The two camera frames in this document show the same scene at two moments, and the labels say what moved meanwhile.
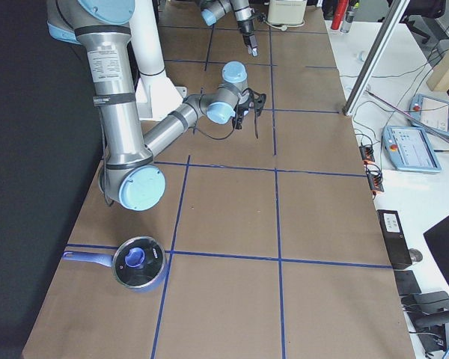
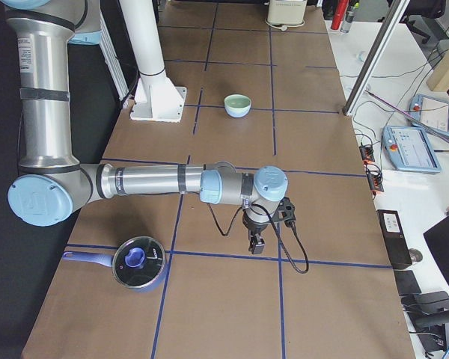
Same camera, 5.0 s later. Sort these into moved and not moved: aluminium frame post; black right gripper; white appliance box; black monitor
Moved: black right gripper
Not moved: black monitor; aluminium frame post; white appliance box
